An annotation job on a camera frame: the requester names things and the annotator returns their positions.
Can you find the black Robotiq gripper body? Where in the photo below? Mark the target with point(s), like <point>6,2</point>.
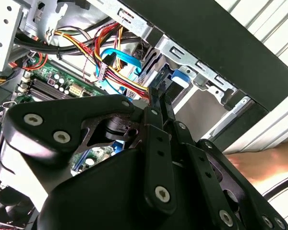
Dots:
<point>98,203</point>

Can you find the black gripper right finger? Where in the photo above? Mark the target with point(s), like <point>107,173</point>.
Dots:
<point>218,191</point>

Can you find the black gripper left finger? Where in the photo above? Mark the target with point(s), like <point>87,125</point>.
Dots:
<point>50,115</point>

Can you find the hard disk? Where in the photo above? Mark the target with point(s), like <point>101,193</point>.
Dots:
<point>180,77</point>

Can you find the person right hand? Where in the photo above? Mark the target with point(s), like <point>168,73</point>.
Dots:
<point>256,165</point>

